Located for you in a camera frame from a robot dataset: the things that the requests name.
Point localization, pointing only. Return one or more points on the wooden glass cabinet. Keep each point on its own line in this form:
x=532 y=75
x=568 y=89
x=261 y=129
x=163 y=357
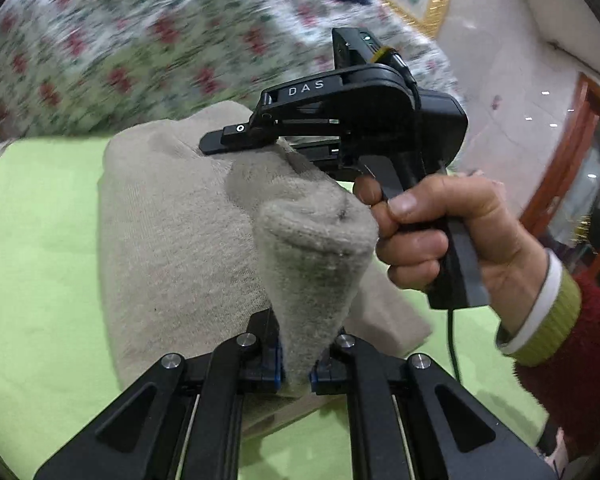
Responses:
x=564 y=212

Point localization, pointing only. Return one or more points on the person's right hand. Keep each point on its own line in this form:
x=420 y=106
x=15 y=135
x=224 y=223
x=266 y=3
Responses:
x=513 y=263

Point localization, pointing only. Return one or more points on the light green bed sheet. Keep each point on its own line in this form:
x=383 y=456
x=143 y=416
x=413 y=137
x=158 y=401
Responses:
x=55 y=367

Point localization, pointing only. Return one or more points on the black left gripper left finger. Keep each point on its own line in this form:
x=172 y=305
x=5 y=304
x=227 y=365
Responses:
x=181 y=418

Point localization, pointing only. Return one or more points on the red sweater right forearm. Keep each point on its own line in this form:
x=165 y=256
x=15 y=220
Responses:
x=557 y=354

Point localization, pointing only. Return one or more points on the beige knitted sweater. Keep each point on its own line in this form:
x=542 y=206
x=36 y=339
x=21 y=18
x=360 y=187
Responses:
x=190 y=246

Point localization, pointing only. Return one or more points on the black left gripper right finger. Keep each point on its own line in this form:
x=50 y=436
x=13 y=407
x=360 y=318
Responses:
x=410 y=419

